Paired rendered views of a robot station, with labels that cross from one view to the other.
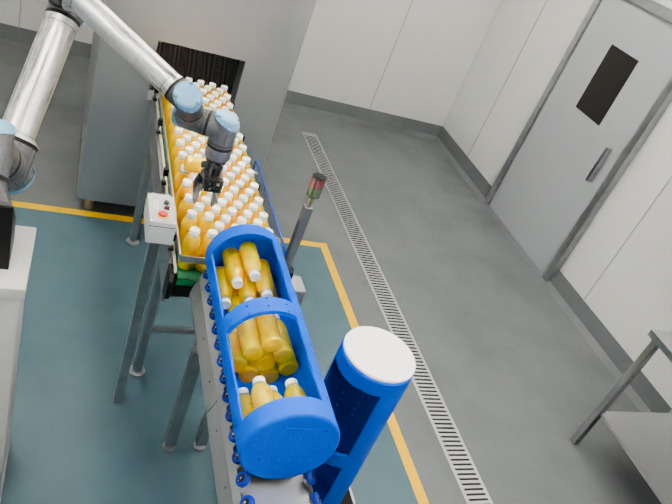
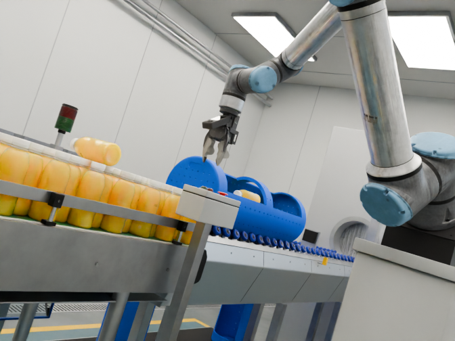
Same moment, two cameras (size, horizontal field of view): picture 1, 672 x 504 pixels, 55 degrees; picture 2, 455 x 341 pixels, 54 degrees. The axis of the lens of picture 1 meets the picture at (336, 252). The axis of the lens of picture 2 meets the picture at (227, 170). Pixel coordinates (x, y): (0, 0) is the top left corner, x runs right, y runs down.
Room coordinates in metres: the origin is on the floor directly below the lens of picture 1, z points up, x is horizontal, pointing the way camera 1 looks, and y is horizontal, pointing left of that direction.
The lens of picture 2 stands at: (2.69, 2.04, 1.08)
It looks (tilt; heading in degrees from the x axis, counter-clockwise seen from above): 4 degrees up; 244
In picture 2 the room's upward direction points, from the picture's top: 17 degrees clockwise
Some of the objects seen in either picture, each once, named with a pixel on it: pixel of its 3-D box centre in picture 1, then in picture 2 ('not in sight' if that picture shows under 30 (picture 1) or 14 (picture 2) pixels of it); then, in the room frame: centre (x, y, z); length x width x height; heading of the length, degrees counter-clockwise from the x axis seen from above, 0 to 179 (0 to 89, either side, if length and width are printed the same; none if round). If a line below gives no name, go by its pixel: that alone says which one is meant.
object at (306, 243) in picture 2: not in sight; (309, 241); (0.84, -0.30, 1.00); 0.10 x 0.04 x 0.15; 118
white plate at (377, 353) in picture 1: (379, 353); not in sight; (1.84, -0.29, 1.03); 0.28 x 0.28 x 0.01
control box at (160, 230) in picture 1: (159, 218); (209, 206); (2.05, 0.68, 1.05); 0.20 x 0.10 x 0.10; 28
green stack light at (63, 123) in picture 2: (314, 190); (64, 124); (2.52, 0.19, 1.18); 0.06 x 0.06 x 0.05
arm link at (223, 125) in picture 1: (223, 130); (238, 83); (2.01, 0.52, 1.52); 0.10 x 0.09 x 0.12; 97
